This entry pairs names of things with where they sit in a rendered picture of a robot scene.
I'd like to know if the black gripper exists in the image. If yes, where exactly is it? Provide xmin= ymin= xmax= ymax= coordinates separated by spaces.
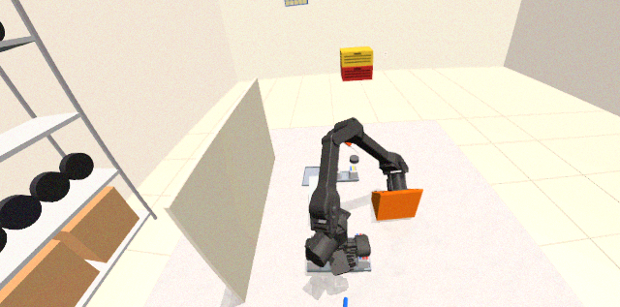
xmin=336 ymin=234 xmax=372 ymax=259

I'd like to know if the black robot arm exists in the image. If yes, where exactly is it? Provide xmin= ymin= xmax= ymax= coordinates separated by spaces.
xmin=304 ymin=117 xmax=409 ymax=276

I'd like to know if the grey flat panel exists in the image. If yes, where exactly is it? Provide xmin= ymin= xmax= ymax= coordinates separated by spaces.
xmin=163 ymin=77 xmax=275 ymax=303

